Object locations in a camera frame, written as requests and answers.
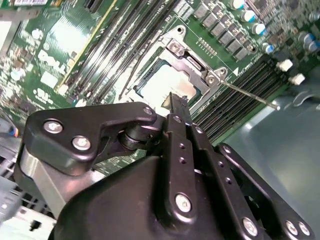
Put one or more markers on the thin metal locking lever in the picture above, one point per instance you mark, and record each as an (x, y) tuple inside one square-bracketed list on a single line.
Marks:
[(140, 63), (250, 94)]

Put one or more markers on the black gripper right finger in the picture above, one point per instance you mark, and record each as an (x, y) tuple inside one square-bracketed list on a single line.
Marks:
[(225, 185)]

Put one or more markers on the metal socket cover frame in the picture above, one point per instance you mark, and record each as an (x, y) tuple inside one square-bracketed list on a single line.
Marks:
[(192, 73)]

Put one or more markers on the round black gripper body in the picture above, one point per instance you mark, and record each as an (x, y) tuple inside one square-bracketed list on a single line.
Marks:
[(120, 205)]

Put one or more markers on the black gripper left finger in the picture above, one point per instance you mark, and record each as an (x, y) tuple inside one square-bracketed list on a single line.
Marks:
[(62, 130)]

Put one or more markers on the silver CPU green rim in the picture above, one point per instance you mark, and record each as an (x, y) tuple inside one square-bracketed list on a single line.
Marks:
[(165, 82)]

